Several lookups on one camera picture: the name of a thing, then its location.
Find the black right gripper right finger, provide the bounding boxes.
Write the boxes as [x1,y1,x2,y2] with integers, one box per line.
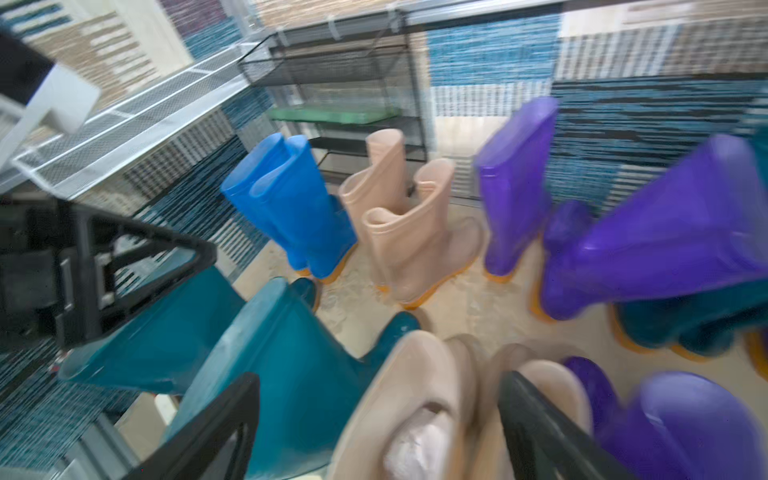
[498,373,635,480]

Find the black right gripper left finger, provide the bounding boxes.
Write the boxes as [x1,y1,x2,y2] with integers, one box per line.
[126,372,260,480]

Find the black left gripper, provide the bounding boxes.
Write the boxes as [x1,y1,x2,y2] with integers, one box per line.
[1,197,217,351]

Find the short beige boot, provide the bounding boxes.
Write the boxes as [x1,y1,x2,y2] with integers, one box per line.
[326,331,487,479]

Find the teal boot front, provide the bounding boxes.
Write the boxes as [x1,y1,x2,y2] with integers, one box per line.
[165,277,421,479]

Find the short purple boot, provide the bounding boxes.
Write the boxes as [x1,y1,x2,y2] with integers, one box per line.
[530,133,768,324]
[542,200,593,254]

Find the short purple boot front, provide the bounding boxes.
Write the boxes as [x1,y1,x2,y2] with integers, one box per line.
[530,133,768,324]

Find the blue rain boot upright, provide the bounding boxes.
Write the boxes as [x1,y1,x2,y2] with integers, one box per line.
[220,133,310,276]

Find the green tray on shelf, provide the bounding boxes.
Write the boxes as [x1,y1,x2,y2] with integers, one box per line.
[267,106,402,125]

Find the white wire mesh basket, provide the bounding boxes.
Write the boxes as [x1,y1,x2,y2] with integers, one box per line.
[1,42,255,200]

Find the black wire mesh shelf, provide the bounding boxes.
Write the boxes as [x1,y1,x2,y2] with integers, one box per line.
[238,28,428,185]

